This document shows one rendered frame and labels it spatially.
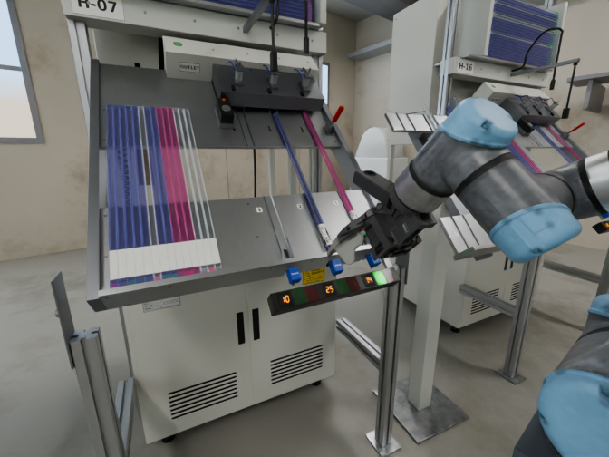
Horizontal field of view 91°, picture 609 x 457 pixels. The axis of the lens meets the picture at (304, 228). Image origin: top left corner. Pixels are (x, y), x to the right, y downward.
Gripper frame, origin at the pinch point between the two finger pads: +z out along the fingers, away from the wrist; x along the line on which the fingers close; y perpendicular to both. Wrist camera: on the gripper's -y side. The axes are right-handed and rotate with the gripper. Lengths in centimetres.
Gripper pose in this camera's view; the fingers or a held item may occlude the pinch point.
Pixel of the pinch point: (353, 247)
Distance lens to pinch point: 63.8
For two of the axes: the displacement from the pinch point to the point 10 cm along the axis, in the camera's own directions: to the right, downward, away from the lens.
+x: 9.0, -1.1, 4.2
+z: -3.0, 5.4, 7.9
